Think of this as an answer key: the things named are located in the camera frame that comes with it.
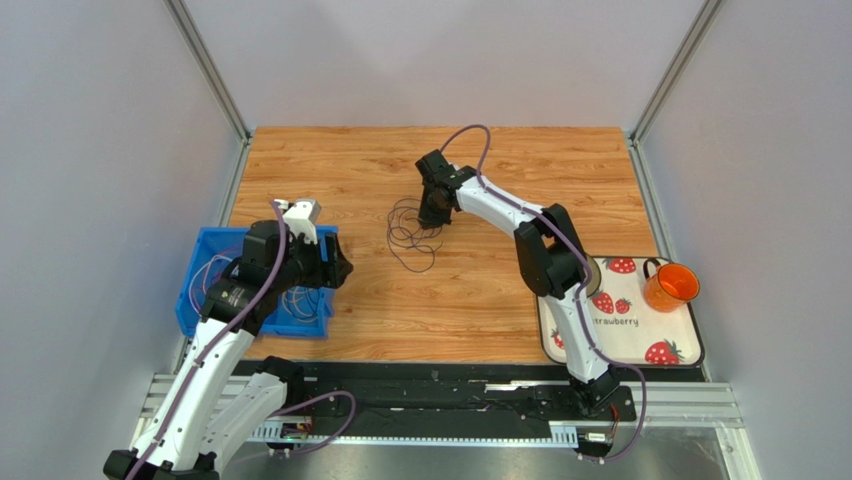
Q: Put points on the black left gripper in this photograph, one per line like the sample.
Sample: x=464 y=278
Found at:
x=328 y=273

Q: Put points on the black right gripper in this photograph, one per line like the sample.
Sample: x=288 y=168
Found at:
x=435 y=202

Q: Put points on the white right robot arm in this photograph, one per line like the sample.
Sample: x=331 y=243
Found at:
x=552 y=263

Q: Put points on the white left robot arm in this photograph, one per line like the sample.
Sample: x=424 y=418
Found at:
x=187 y=439

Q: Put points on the blue plastic bin right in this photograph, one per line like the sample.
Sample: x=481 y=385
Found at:
x=295 y=312

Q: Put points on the blue plastic bin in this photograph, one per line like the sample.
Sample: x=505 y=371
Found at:
x=215 y=247
x=295 y=312

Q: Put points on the blue plastic bin left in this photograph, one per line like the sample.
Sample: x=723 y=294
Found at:
x=215 y=247

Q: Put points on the beige bowl black rim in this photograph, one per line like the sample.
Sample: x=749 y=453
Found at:
x=592 y=273

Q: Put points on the strawberry print tray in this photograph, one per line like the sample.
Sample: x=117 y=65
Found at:
x=631 y=331

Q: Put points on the orange plastic cup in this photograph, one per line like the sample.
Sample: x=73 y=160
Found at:
x=668 y=286

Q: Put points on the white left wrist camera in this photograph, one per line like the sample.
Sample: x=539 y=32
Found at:
x=300 y=217

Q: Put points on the slotted white cable duct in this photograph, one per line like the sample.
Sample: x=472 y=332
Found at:
x=553 y=435

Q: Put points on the aluminium frame post right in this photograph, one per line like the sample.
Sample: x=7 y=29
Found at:
x=701 y=24

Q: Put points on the aluminium frame post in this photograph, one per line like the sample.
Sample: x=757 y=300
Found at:
x=193 y=38
x=701 y=24

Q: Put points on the aluminium frame post left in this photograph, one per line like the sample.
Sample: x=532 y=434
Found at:
x=193 y=38

